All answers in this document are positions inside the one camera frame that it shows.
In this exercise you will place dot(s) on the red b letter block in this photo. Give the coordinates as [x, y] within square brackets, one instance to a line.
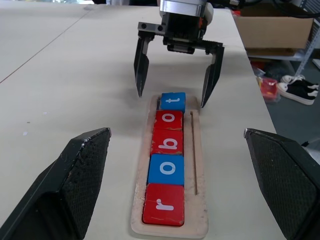
[167, 142]

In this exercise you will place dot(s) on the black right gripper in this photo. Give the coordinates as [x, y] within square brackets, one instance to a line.
[183, 30]

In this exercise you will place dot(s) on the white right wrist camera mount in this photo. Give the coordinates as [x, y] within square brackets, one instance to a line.
[208, 12]

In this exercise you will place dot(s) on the red o letter block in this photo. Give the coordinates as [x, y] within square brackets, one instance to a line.
[168, 120]

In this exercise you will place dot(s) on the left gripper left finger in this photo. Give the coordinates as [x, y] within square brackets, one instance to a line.
[57, 190]

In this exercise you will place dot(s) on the blue o letter block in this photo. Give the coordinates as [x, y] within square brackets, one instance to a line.
[166, 170]

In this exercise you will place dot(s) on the black and white sneaker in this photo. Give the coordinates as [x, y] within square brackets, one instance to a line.
[303, 82]
[297, 93]

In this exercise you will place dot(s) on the brown cardboard box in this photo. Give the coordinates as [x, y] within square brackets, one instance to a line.
[270, 32]

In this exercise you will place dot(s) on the wooden letter tray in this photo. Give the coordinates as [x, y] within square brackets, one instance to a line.
[197, 212]

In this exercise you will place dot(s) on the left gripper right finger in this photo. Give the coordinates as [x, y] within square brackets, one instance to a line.
[290, 185]

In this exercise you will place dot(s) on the blue t letter block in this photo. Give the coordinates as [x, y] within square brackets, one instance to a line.
[173, 101]

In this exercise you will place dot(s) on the red r letter block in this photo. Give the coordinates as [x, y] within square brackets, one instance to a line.
[163, 205]

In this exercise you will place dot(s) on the gray metal shelf rack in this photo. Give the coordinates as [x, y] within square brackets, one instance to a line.
[306, 55]

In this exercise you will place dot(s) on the red plastic package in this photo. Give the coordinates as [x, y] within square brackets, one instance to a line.
[268, 90]

